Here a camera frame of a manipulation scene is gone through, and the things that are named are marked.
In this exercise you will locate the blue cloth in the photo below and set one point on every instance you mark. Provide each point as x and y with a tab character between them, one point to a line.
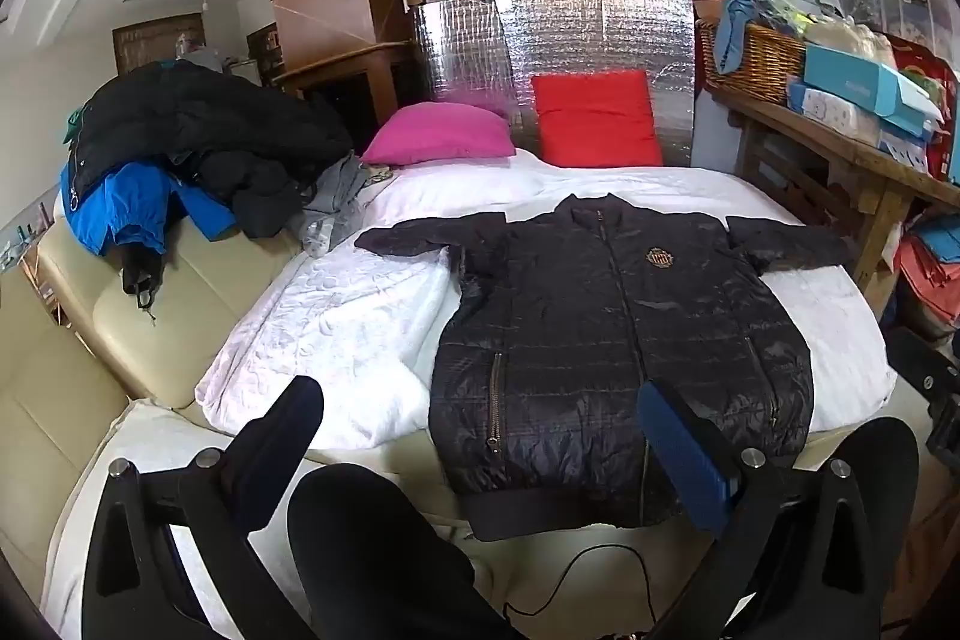
739	21

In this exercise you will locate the pile of black clothes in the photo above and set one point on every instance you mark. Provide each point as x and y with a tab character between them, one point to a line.
202	126

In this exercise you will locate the teal cardboard box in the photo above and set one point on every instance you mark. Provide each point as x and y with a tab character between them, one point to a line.
862	81

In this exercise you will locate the beige leather sofa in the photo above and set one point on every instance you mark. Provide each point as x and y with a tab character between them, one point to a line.
82	325

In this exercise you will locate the wicker basket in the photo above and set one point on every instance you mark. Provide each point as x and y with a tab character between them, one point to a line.
761	59

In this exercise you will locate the grey garment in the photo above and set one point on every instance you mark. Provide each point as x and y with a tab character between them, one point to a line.
337	197

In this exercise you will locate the red printed package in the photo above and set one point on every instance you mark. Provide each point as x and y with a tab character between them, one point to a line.
930	100

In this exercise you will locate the person's black trouser leg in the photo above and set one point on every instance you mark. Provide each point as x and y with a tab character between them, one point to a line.
382	557

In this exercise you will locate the blue jacket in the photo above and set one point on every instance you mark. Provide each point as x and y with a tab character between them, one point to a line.
124	212

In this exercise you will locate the red pillow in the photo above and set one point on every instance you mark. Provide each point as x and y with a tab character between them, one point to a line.
596	119

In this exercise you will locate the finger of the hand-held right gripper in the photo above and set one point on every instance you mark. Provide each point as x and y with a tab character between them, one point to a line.
926	362

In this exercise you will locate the wooden side table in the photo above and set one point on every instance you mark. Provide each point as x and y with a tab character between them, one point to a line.
832	160

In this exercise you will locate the black quilted jacket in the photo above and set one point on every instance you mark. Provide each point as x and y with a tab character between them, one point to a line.
600	325

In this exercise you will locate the white quilted bed cover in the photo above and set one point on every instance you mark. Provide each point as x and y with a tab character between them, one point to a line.
337	325

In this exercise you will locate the silver foil insulation panel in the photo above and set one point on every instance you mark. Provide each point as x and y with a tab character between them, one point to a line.
600	33

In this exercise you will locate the pink pillow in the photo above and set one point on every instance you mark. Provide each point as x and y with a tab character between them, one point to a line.
439	134

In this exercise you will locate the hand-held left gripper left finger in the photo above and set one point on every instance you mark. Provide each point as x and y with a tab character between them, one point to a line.
281	419

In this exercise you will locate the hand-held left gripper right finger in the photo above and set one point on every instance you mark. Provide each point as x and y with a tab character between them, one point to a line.
686	452

